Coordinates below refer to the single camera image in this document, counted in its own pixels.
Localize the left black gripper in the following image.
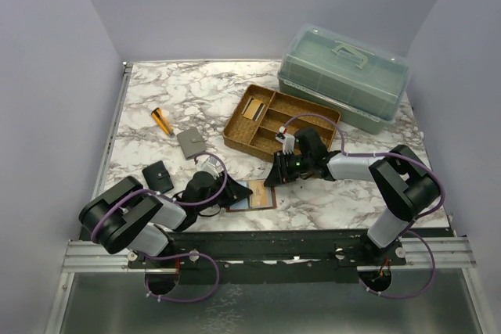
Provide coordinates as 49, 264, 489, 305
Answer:
196, 171, 253, 213

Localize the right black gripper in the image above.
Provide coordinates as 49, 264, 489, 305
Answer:
264, 150, 313, 187

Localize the gold credit card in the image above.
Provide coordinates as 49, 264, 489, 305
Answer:
249, 180, 274, 209
242, 98, 258, 119
244, 98, 265, 121

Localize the brown leather card holder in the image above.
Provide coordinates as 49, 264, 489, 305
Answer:
226, 179, 277, 212

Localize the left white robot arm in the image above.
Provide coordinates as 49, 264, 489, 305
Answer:
78, 171, 253, 268

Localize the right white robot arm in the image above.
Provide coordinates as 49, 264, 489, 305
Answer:
264, 127, 442, 265

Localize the grey card holder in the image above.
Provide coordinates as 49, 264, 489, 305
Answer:
176, 127, 206, 160

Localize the black card holder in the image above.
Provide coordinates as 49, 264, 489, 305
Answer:
142, 160, 174, 193

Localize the woven wicker divided tray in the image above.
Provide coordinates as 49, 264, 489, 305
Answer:
223, 84, 341, 162

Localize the green plastic storage box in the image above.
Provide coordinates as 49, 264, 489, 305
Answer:
277, 24, 411, 135

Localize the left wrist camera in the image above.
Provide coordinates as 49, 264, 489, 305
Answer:
198, 156, 220, 179

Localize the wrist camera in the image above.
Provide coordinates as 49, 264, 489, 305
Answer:
198, 156, 220, 179
276, 126, 296, 154

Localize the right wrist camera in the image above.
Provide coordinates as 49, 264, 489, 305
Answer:
276, 126, 296, 154

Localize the black mounting rail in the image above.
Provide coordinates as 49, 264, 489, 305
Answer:
128, 227, 455, 286

